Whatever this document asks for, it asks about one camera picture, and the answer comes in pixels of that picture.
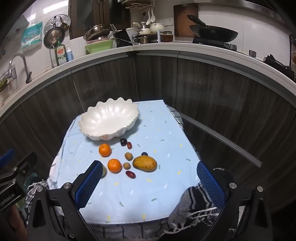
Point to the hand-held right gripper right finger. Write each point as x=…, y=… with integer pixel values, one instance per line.
x=210, y=185

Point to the wooden cutting board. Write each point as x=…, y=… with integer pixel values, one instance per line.
x=182, y=20

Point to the green apple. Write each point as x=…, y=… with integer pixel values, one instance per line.
x=104, y=172

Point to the red date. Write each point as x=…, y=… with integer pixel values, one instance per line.
x=129, y=145

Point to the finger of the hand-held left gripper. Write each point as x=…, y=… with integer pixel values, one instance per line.
x=25, y=162
x=5, y=155

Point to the orange tangerine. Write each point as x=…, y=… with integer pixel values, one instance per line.
x=105, y=150
x=114, y=165

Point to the light blue patterned tablecloth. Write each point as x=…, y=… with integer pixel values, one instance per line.
x=161, y=139

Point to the dark wall cupboard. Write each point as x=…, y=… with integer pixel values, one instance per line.
x=99, y=16

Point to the chrome faucet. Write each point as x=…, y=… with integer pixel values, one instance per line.
x=19, y=58

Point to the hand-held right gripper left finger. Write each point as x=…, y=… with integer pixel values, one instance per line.
x=90, y=183

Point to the stacked metal bowls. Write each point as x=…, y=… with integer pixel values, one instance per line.
x=96, y=31

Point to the dark cherry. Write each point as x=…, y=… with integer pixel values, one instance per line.
x=123, y=142

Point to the white kitchen countertop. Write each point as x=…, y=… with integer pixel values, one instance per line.
x=161, y=47

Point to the grey striped fringed blanket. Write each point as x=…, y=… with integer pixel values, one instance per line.
x=196, y=201

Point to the white teapot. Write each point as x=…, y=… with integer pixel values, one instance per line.
x=157, y=27

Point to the steel cooking pot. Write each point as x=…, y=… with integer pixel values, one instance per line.
x=141, y=39

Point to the dark wood kitchen cabinet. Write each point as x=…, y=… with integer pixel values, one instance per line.
x=208, y=88

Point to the round metal steamer rack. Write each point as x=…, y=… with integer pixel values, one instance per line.
x=57, y=23

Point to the green dish soap bottle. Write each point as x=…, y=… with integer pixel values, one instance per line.
x=60, y=54

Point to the brown glass jar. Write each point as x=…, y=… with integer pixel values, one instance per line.
x=167, y=36

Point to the hanging metal pan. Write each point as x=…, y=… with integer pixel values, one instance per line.
x=53, y=37

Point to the white hanging spoon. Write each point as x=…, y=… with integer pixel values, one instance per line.
x=148, y=19
x=152, y=16

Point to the yellow mango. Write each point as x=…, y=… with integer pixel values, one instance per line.
x=144, y=163

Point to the plastic packet of cloths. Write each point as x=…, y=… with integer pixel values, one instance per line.
x=32, y=34

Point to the brown longan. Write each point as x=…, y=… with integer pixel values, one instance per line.
x=126, y=166
x=128, y=156

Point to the black wok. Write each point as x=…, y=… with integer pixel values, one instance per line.
x=212, y=31

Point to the white scalloped bowl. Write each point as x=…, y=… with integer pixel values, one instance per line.
x=108, y=118

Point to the red grape tomato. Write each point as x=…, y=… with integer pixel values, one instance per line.
x=130, y=174

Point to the green plastic basin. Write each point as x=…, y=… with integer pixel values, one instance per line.
x=100, y=48

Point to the blue soap dispenser bottle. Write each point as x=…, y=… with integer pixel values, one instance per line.
x=69, y=54

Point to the grey metal bar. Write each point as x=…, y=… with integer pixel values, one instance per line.
x=222, y=139

